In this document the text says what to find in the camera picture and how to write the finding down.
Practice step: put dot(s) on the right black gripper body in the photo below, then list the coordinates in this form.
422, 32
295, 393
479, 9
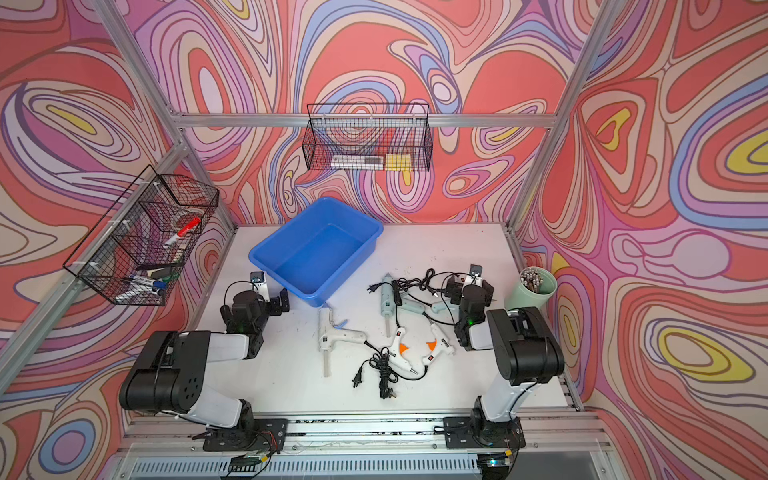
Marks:
455, 288

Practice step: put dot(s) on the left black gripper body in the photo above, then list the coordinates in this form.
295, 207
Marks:
278, 303

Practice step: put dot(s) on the white glue gun blue trigger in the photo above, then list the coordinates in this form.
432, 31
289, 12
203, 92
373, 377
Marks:
329, 334

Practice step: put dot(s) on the mint green glue gun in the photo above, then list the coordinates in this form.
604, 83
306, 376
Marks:
417, 306
387, 303

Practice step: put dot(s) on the white glue gun orange trigger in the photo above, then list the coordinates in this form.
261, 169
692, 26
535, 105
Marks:
396, 354

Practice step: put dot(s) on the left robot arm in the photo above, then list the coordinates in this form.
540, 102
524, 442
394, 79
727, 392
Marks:
168, 375

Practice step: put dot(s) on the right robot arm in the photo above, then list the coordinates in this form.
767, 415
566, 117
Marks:
526, 353

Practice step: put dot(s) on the blue plastic storage box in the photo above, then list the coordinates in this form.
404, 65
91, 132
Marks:
313, 254

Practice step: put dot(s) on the yellow box in basket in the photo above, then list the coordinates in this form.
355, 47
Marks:
398, 162

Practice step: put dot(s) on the white box in basket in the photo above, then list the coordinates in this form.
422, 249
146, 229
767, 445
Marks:
357, 162

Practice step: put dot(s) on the green pen holder cup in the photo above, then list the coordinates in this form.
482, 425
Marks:
535, 288

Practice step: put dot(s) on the red marker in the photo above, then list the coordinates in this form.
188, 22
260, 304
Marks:
187, 229

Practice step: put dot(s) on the blue marker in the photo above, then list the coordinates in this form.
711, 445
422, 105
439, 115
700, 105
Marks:
147, 282

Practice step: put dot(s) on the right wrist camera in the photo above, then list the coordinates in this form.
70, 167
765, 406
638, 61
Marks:
474, 276

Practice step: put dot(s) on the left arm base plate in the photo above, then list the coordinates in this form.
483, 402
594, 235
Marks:
267, 435

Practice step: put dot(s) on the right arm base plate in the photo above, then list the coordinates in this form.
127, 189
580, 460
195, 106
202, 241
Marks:
467, 433

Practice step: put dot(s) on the left wire basket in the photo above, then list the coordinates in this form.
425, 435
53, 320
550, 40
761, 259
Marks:
152, 208

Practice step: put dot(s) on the wire basket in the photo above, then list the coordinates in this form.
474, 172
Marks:
152, 208
370, 129

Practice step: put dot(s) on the aluminium front rail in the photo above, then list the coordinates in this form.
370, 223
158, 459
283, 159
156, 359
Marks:
552, 445

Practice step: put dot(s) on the back wire basket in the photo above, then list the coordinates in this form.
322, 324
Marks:
370, 129

